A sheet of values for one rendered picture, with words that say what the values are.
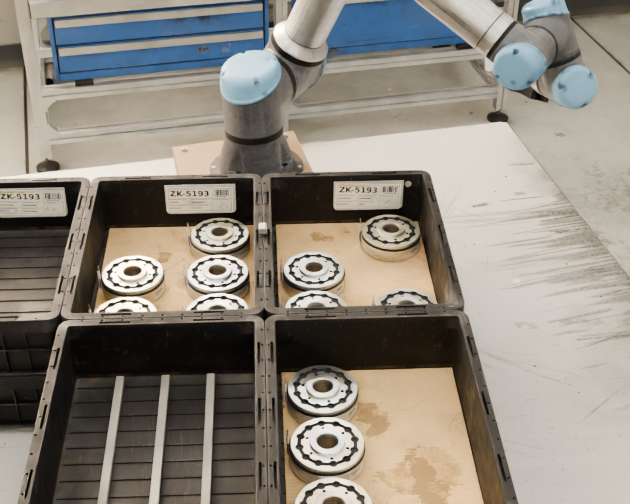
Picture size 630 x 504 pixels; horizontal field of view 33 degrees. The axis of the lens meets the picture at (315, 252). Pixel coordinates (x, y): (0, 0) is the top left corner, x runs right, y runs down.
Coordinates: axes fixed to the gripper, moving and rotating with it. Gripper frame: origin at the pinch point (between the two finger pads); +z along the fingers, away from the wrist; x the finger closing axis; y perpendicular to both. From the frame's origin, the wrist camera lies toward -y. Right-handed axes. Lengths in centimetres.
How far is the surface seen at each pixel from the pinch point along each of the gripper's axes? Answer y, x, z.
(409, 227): 32, -22, -33
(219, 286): 45, -54, -45
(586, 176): 45, 87, 130
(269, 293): 40, -49, -58
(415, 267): 37, -21, -40
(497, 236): 36.1, 3.2, -12.0
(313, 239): 39, -37, -29
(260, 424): 49, -51, -84
